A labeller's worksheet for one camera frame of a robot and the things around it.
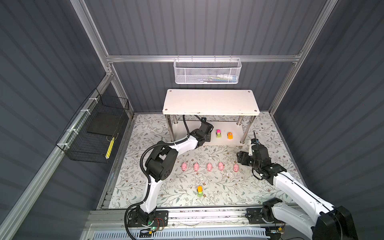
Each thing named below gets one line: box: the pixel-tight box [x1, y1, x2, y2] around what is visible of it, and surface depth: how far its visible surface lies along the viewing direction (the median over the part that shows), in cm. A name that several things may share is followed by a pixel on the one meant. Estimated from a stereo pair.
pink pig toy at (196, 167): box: [194, 162, 199, 172], surface depth 92 cm
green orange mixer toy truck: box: [196, 185, 204, 197], surface depth 82 cm
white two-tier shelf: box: [162, 89, 260, 145], surface depth 84 cm
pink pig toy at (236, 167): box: [233, 163, 240, 173], surface depth 91 cm
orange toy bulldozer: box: [227, 132, 234, 140], surface depth 100 cm
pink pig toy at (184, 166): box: [181, 162, 187, 172], surface depth 92 cm
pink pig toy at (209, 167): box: [207, 163, 213, 172], surface depth 92 cm
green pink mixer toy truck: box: [216, 129, 222, 138], surface depth 100 cm
